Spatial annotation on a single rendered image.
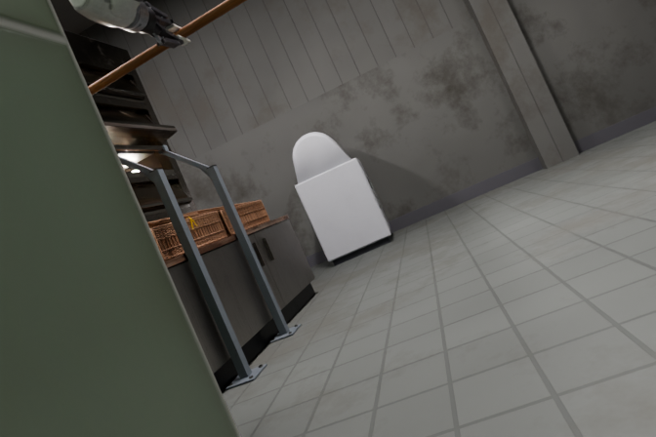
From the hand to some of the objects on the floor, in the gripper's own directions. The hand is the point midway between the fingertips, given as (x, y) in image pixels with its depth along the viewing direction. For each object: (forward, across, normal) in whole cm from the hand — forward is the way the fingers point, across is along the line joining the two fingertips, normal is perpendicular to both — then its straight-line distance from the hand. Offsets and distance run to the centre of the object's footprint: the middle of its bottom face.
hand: (179, 35), depth 147 cm
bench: (+49, +119, -82) cm, 153 cm away
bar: (+32, +119, -61) cm, 138 cm away
